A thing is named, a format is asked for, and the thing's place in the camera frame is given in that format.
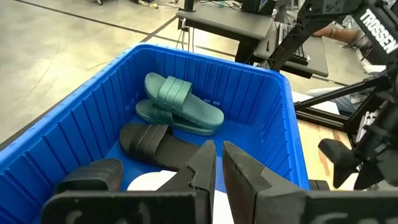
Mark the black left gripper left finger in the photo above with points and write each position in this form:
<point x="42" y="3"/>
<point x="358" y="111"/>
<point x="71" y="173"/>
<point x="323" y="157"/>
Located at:
<point x="186" y="199"/>

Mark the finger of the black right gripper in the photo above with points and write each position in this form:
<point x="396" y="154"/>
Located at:
<point x="370" y="175"/>
<point x="340" y="158"/>

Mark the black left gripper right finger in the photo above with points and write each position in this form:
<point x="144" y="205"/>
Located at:
<point x="248" y="193"/>

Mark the black rubber slide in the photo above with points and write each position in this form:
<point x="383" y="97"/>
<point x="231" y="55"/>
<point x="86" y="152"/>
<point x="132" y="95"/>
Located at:
<point x="93" y="174"/>
<point x="146" y="140"/>
<point x="319" y="185"/>

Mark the green rubber slide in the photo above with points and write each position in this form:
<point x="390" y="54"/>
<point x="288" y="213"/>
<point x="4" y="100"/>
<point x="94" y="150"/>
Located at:
<point x="199" y="109"/>
<point x="149" y="113"/>

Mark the blue plastic bin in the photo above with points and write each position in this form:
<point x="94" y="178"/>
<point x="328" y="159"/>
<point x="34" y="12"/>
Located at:
<point x="77" y="124"/>

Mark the black computer keyboard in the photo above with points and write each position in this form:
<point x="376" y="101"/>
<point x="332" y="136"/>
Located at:
<point x="300" y="53"/>

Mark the person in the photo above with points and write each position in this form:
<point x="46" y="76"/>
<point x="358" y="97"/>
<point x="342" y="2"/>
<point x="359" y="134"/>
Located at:
<point x="351" y="35"/>

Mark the black round pole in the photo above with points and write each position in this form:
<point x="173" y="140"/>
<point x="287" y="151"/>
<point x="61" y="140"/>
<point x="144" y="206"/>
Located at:
<point x="189" y="4"/>

